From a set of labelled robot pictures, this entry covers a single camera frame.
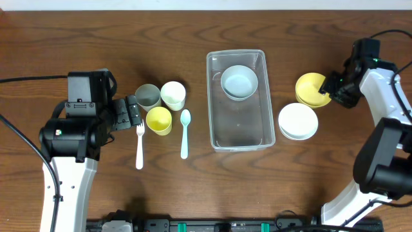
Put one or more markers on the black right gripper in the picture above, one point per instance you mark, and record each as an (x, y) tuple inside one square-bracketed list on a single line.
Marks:
[(328, 85)]

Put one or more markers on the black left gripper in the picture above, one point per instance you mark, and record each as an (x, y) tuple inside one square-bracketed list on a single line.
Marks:
[(128, 119)]

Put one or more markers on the grey plastic cup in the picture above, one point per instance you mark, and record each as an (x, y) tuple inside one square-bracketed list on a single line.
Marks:
[(148, 96)]

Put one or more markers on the yellow plastic bowl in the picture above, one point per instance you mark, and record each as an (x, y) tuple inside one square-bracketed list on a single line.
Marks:
[(307, 90)]

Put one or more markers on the yellow plastic cup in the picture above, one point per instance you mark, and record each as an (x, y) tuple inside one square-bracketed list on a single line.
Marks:
[(159, 120)]

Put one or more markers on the white plastic cup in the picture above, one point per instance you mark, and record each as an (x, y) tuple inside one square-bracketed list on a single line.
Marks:
[(173, 93)]

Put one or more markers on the white plastic bowl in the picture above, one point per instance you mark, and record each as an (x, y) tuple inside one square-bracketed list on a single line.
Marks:
[(298, 121)]

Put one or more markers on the grey plastic bowl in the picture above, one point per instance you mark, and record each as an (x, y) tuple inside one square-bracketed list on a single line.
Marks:
[(239, 82)]

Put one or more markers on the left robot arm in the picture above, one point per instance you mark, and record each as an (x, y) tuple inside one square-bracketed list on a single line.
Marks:
[(71, 141)]

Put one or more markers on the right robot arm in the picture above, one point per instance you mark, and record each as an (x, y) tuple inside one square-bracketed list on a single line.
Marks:
[(379, 177)]

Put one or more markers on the clear plastic container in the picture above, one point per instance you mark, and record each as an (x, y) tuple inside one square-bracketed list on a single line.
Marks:
[(239, 125)]

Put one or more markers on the white plastic fork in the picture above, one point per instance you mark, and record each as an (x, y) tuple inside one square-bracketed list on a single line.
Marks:
[(140, 130)]

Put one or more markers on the light teal plastic spoon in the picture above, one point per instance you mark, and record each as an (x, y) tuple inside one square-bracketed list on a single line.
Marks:
[(185, 120)]

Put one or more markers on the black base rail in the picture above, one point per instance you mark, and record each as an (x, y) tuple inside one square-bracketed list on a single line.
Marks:
[(124, 221)]

